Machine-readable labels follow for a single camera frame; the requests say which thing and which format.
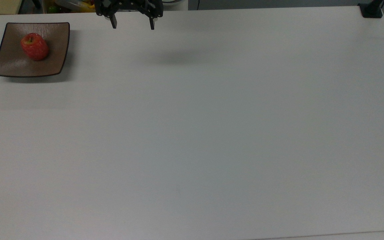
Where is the yellow toy fruit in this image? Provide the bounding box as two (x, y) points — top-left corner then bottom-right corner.
(77, 2), (96, 13)

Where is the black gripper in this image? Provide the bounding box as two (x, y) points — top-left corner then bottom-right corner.
(95, 0), (164, 31)

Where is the red apple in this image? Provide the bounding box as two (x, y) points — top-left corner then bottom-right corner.
(20, 33), (49, 61)

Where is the square brown ceramic plate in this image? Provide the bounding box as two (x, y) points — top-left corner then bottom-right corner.
(0, 22), (70, 78)

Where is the black table clamp mount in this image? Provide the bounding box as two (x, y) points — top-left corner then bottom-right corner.
(358, 0), (384, 19)

